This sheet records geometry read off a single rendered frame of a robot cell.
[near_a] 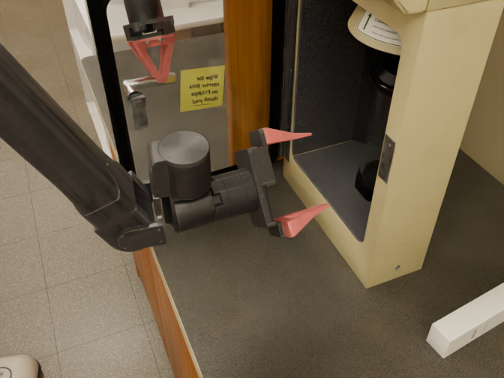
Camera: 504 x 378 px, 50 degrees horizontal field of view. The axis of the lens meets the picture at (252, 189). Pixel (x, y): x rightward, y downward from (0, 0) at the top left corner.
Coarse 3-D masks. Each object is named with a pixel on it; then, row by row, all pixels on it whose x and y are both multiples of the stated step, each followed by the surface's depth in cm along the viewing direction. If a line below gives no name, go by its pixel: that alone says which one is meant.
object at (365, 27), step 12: (360, 12) 74; (348, 24) 77; (360, 24) 73; (372, 24) 72; (384, 24) 70; (360, 36) 73; (372, 36) 72; (384, 36) 71; (396, 36) 70; (384, 48) 71; (396, 48) 70
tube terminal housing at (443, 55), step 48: (432, 0) 57; (480, 0) 60; (432, 48) 61; (480, 48) 64; (432, 96) 66; (336, 144) 106; (432, 144) 72; (384, 192) 75; (432, 192) 79; (336, 240) 94; (384, 240) 82
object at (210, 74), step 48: (144, 0) 75; (192, 0) 78; (240, 0) 82; (144, 48) 80; (192, 48) 83; (240, 48) 87; (192, 96) 88; (240, 96) 92; (144, 144) 90; (240, 144) 99
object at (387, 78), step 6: (390, 60) 82; (396, 60) 82; (384, 66) 81; (390, 66) 81; (396, 66) 81; (378, 72) 81; (384, 72) 80; (390, 72) 79; (396, 72) 79; (384, 78) 80; (390, 78) 79; (390, 84) 79
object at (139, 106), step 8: (136, 96) 84; (144, 96) 83; (136, 104) 82; (144, 104) 83; (136, 112) 84; (144, 112) 84; (136, 120) 85; (144, 120) 85; (136, 128) 85; (144, 128) 86
